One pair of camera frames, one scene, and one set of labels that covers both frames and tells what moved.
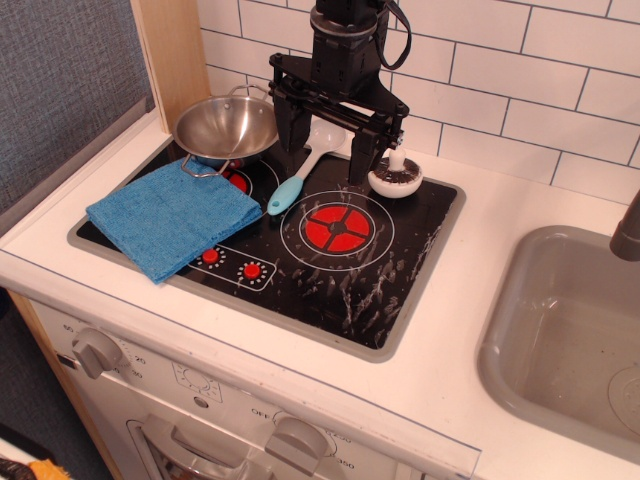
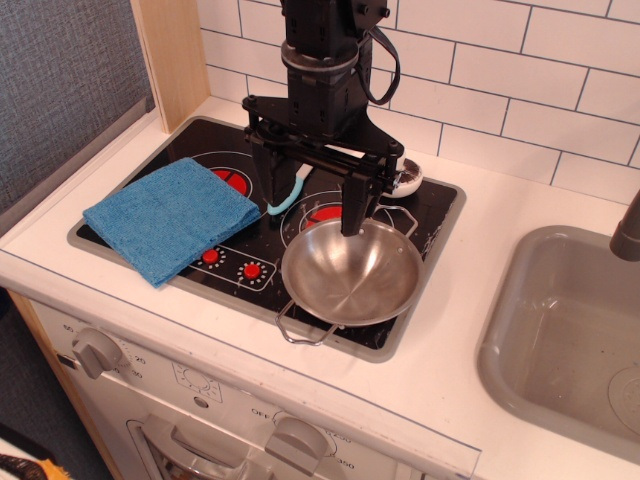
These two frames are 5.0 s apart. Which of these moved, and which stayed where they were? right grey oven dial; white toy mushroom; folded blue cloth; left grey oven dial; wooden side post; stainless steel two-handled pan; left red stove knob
Moved: stainless steel two-handled pan
Stayed: left red stove knob; left grey oven dial; right grey oven dial; white toy mushroom; folded blue cloth; wooden side post
